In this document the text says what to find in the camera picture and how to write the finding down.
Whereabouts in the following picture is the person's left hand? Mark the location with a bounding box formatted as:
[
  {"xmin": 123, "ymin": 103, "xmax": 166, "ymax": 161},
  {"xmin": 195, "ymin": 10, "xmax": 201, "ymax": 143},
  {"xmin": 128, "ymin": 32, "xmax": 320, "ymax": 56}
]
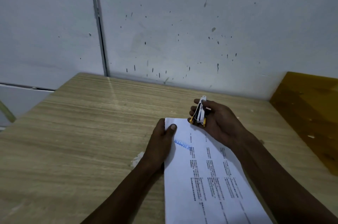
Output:
[{"xmin": 141, "ymin": 118, "xmax": 177, "ymax": 174}]

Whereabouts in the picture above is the person's right hand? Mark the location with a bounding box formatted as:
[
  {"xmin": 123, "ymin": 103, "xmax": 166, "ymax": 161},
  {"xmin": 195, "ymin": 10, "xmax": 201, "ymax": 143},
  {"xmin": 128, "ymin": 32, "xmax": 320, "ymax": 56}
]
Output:
[{"xmin": 188, "ymin": 99, "xmax": 252, "ymax": 150}]

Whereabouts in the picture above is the white and yellow stapler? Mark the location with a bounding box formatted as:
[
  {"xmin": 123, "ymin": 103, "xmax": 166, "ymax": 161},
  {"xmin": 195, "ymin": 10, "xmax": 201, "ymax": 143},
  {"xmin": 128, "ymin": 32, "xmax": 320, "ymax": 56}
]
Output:
[{"xmin": 189, "ymin": 95, "xmax": 207, "ymax": 127}]

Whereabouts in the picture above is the white printed paper sheet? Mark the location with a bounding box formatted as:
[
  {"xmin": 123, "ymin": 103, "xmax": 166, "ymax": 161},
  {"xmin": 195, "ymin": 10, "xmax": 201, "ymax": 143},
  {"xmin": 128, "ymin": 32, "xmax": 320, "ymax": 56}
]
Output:
[{"xmin": 164, "ymin": 117, "xmax": 273, "ymax": 224}]

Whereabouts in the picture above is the person's right forearm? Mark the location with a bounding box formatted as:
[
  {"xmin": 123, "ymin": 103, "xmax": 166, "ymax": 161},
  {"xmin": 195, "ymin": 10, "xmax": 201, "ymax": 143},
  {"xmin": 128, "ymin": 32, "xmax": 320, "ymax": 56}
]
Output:
[{"xmin": 229, "ymin": 133, "xmax": 338, "ymax": 224}]

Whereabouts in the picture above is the person's left forearm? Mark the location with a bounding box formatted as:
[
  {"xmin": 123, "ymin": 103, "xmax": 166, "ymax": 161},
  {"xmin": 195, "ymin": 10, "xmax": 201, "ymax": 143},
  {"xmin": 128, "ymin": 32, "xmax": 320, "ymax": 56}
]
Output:
[{"xmin": 80, "ymin": 158, "xmax": 164, "ymax": 224}]

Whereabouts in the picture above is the yellow wooden board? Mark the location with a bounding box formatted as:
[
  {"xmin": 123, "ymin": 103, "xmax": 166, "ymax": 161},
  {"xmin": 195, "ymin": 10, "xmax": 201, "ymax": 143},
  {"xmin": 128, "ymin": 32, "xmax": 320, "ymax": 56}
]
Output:
[{"xmin": 270, "ymin": 72, "xmax": 338, "ymax": 176}]

